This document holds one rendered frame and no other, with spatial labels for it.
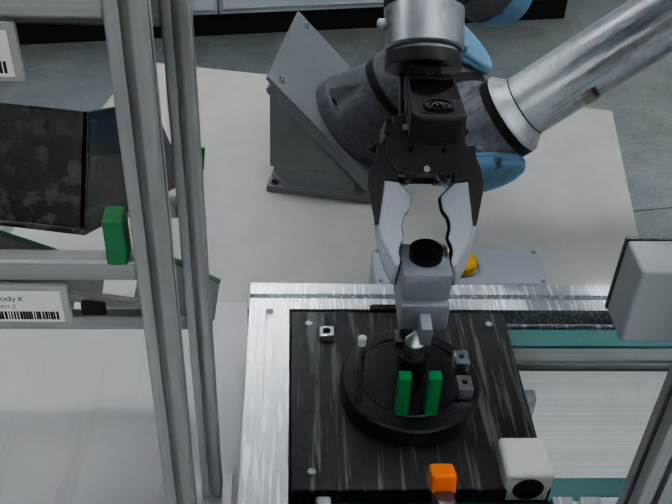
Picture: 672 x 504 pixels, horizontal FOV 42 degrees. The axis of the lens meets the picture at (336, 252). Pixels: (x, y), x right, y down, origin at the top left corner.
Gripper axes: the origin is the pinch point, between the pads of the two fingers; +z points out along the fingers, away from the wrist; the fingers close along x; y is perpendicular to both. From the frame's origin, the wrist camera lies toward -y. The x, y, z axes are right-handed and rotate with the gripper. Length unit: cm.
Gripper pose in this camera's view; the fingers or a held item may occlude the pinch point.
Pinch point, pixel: (424, 270)
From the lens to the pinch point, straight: 78.9
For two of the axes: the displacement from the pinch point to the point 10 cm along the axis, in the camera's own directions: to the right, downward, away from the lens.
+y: -0.5, 0.4, 10.0
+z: -0.1, 10.0, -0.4
